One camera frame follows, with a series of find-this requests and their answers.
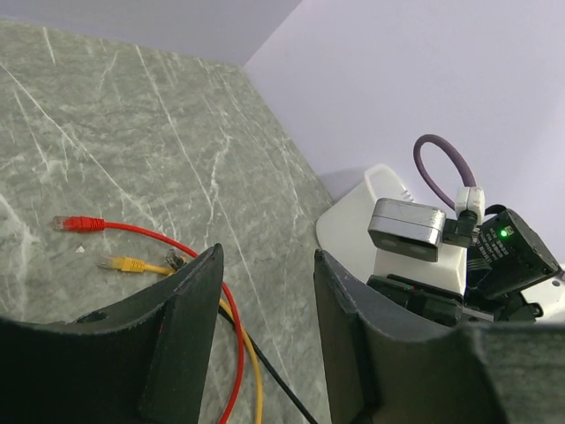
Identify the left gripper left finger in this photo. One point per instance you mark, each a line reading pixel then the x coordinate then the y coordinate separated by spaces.
pixel 143 359

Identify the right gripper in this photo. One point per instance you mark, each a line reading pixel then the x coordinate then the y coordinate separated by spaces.
pixel 436 305

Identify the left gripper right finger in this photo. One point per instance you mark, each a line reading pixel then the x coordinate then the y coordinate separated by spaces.
pixel 384 364

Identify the white plastic bin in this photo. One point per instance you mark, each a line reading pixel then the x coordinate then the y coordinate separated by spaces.
pixel 342 231

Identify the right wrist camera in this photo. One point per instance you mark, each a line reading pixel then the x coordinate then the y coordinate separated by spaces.
pixel 415 238

